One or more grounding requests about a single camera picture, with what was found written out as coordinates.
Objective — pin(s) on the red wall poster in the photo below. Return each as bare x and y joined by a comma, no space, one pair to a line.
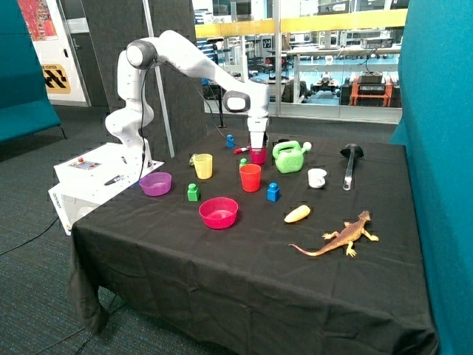
38,19

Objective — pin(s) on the blue toy block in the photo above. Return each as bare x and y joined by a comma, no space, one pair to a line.
273,192
229,141

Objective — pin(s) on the orange toy lizard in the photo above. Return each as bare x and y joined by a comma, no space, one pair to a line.
347,236

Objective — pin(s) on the magenta plastic cup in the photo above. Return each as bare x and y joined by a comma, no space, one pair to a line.
258,157

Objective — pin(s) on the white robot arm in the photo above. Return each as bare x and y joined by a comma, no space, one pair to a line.
158,80

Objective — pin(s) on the green toy block front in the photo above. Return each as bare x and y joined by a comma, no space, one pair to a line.
193,192

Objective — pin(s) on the black stand pole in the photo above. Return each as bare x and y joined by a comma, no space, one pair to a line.
213,41

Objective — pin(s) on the black tablecloth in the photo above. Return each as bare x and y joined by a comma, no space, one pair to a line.
244,287

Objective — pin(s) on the blue toy block front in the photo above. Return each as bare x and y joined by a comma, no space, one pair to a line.
273,192

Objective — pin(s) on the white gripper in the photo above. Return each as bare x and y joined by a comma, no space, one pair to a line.
257,129

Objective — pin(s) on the yellow toy corn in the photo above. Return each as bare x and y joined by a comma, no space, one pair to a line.
297,214

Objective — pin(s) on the black yellow sign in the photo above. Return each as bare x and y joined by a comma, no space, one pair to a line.
56,80

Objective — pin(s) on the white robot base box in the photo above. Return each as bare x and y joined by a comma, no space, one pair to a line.
81,186

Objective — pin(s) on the yellow plastic cup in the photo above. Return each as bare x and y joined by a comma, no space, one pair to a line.
203,164

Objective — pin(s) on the blue toy block back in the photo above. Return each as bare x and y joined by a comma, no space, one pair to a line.
229,141

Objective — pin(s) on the black ladle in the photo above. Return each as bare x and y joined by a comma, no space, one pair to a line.
352,152

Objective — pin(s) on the white plastic mug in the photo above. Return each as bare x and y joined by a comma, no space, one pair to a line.
316,178

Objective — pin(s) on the black marker on base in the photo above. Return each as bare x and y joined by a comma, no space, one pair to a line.
114,180

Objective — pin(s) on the red plastic cup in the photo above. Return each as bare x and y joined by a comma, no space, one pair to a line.
250,175

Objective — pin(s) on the green toy watering can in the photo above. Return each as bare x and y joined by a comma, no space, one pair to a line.
289,155

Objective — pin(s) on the purple plastic bowl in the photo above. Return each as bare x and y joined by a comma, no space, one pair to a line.
156,183

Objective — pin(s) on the teal sofa left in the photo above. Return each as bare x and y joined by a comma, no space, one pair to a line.
25,106

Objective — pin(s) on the teal partition right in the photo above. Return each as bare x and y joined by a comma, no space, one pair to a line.
435,69

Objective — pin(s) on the pink plastic bowl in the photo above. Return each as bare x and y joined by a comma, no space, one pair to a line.
219,212

